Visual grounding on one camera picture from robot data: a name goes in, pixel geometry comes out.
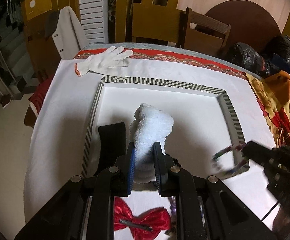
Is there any white fluffy scrunchie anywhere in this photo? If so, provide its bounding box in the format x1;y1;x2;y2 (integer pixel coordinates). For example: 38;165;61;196
130;103;174;184

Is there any multicolour round bead bracelet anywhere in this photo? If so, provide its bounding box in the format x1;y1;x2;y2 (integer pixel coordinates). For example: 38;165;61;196
212;143;248;176

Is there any red satin bow clip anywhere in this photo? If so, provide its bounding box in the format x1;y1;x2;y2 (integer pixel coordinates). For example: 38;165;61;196
113;197;172;239

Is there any black white striped tray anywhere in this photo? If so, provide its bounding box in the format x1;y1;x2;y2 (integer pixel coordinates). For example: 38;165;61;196
83;76;249;179

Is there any white table cloth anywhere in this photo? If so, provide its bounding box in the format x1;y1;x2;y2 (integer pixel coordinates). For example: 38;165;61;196
23;57;282;240

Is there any floral orange yellow blanket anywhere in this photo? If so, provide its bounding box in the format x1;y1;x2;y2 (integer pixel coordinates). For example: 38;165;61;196
245;71;290;147

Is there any white cotton glove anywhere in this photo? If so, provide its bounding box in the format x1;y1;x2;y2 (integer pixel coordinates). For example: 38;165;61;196
74;46;133;77

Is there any red patterned table runner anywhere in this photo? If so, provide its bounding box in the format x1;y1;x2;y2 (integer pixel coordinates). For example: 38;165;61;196
73;48;247;80

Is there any black plastic bag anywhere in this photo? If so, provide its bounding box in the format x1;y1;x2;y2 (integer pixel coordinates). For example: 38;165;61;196
225;42;271;78

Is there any wooden chair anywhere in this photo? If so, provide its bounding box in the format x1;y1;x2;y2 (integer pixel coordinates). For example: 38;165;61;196
132;3;231;56

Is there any dark round headboard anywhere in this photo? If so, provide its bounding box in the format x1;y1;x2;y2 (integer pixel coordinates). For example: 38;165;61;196
205;0;281;54

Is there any white louvered door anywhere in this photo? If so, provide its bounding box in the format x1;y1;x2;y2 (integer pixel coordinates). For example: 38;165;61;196
79;0;109;44

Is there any black cable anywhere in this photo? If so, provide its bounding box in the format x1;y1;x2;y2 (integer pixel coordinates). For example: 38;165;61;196
260;200;281;222

